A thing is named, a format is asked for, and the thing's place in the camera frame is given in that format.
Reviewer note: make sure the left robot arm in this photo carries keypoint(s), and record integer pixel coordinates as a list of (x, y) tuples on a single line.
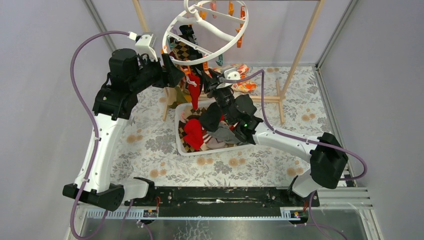
[(129, 74)]

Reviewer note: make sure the hanging black lettered sock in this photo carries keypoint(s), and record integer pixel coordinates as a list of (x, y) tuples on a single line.
[(188, 34)]

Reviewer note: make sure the red sock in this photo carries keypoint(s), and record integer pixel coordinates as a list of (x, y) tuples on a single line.
[(195, 135), (194, 88)]

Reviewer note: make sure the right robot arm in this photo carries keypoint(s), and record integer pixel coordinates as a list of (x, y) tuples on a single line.
[(324, 153)]

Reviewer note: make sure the orange patterned cloth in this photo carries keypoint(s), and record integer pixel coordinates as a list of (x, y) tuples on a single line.
[(247, 86)]

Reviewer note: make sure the teal clothes peg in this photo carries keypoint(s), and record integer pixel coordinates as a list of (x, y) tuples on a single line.
[(220, 60)]

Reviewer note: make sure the brown argyle sock in basket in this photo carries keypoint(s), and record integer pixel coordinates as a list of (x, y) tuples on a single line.
[(183, 119)]

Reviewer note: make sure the white round clip hanger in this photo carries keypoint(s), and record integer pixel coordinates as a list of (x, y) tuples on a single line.
[(217, 29)]

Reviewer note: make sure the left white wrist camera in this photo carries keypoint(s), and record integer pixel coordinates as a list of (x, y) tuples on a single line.
[(144, 44)]

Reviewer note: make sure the hanging brown argyle sock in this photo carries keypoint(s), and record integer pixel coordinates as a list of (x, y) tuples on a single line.
[(184, 52)]

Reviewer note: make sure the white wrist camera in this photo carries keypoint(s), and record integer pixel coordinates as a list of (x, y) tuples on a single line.
[(228, 77), (144, 44)]

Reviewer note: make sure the floral table cloth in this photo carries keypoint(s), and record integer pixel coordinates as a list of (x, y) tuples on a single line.
[(148, 147)]

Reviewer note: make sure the hanging green striped sock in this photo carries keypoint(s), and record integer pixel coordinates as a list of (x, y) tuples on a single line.
[(175, 97)]

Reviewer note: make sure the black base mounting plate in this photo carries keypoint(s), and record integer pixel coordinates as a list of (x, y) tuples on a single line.
[(216, 202)]

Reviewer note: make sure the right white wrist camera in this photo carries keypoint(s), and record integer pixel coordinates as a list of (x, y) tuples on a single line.
[(228, 77)]

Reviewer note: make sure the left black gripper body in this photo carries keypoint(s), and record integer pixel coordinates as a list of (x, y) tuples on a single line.
[(167, 70)]

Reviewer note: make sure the orange clothes peg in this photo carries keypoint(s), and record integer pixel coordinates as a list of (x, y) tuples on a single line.
[(186, 69)]

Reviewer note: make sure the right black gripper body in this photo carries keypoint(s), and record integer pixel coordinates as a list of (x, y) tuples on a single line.
[(223, 97)]

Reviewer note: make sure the grey sock in basket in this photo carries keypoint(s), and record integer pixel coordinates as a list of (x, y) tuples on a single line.
[(225, 135)]

